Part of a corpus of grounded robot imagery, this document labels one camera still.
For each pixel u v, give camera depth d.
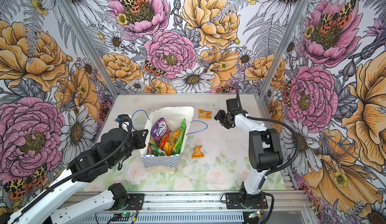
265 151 0.50
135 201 0.74
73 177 0.41
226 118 0.83
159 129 0.87
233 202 0.74
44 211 0.40
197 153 0.90
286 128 0.50
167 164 0.73
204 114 1.08
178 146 0.80
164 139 0.85
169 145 0.81
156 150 0.75
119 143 0.47
